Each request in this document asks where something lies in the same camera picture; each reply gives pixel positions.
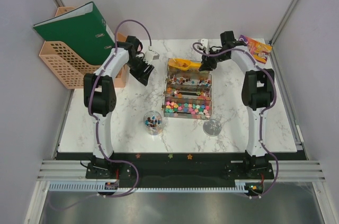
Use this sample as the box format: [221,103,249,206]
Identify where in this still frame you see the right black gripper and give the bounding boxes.
[199,47,228,71]

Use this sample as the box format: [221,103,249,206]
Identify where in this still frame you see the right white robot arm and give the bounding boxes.
[192,31,276,178]

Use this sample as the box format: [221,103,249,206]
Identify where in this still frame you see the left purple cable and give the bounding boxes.
[47,19,153,211]

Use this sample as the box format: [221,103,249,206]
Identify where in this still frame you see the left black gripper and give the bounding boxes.
[126,57,154,87]

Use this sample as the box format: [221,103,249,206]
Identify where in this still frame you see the peach plastic file rack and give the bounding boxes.
[39,7,126,89]

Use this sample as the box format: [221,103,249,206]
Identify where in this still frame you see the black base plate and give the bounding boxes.
[84,151,275,189]

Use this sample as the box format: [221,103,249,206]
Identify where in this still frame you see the white slotted cable duct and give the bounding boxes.
[48,181,248,193]

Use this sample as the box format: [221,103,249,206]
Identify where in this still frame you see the clear plastic cup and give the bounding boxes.
[143,111,163,136]

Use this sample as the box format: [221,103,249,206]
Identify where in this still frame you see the yellow plastic scoop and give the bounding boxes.
[168,58,201,71]

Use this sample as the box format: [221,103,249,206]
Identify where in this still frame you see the clear four-compartment candy box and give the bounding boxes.
[162,60,212,120]

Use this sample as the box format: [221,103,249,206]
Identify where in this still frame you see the Roald Dahl book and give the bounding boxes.
[239,35,272,64]

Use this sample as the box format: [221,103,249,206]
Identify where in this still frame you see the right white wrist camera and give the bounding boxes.
[198,39,210,54]

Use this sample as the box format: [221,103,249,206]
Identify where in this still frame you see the green ring binder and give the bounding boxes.
[33,2,114,66]

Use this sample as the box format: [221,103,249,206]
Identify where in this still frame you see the clear round lid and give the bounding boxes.
[203,119,222,137]

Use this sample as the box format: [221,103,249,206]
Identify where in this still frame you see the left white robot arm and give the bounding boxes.
[83,36,154,178]

